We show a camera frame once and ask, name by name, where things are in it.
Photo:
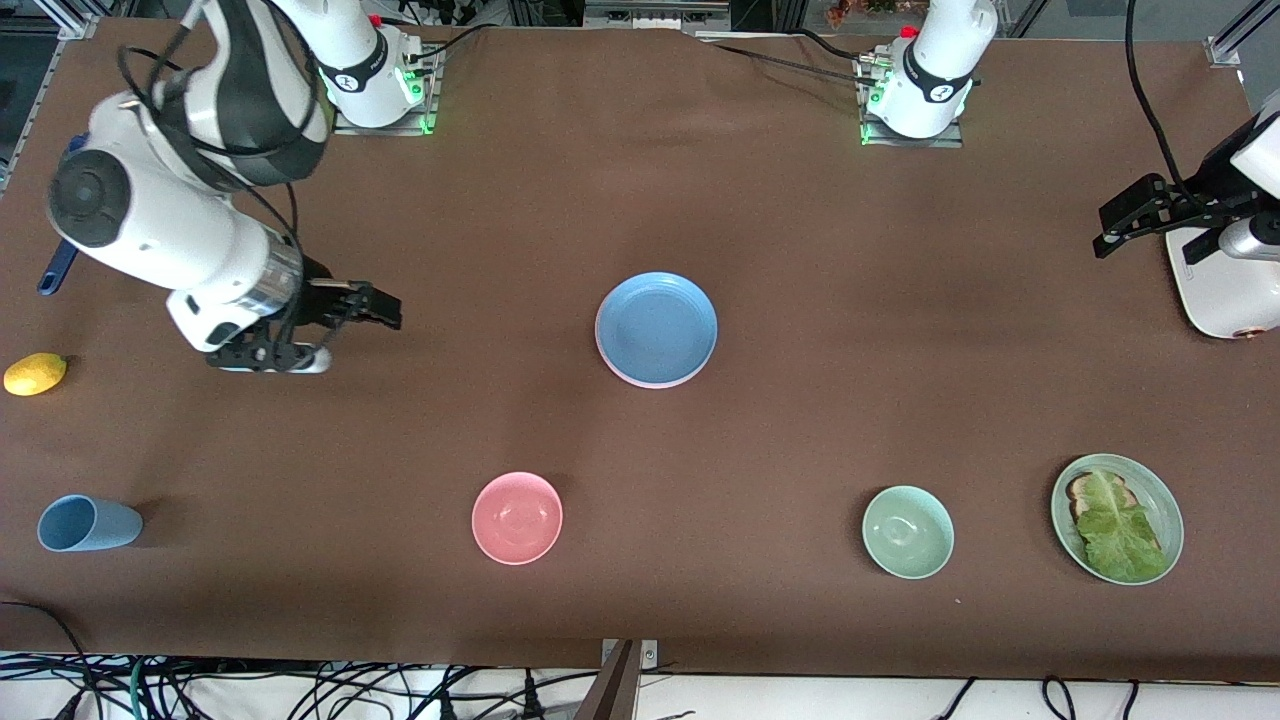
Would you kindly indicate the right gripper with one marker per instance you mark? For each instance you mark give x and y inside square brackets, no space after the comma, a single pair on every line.
[322,299]

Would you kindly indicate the grey metal box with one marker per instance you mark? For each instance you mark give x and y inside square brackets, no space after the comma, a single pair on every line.
[655,14]

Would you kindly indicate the toast slice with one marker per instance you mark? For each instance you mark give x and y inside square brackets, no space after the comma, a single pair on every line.
[1080,492]

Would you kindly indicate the green plate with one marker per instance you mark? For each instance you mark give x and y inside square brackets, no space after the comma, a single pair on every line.
[1165,500]

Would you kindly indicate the small pink bowl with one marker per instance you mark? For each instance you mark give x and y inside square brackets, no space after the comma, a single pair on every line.
[517,518]

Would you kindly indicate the orange decoration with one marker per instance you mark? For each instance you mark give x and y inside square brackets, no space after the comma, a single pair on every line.
[860,10]

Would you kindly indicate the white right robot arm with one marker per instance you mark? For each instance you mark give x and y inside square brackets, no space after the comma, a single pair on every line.
[180,230]

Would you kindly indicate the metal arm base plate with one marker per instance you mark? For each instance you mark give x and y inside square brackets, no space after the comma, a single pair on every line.
[950,142]
[350,128]

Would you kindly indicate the brown table cloth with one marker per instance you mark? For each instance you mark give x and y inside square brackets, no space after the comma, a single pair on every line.
[640,200]

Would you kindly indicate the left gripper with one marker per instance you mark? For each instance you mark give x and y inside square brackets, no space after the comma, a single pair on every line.
[1216,168]

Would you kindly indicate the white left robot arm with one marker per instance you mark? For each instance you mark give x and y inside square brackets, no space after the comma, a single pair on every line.
[940,60]

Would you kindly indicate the small green bowl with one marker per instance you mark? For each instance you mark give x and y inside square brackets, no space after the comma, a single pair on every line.
[908,532]

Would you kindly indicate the small metal clamp bracket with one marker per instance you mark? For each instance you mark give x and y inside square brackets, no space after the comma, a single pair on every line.
[650,654]

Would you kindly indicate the pink plate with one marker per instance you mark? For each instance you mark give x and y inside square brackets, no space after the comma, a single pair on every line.
[628,380]

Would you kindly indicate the green lettuce leaf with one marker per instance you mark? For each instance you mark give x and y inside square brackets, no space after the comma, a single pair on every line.
[1120,535]

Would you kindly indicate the aluminium frame profile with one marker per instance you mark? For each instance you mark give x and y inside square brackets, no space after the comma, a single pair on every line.
[1235,40]
[75,22]

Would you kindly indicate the blue plate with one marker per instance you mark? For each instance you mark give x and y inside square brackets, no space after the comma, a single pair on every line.
[655,328]

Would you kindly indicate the dark stand bar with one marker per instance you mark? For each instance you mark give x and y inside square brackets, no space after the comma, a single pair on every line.
[610,690]

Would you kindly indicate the white appliance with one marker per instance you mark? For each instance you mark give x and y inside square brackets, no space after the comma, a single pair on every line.
[1215,300]

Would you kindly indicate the dark blue pan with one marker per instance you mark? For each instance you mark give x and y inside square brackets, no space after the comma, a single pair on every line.
[55,272]

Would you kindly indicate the blue cup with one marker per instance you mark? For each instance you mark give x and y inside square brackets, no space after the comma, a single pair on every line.
[95,524]

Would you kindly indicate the yellow lemon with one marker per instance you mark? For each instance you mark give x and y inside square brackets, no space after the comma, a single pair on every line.
[35,374]

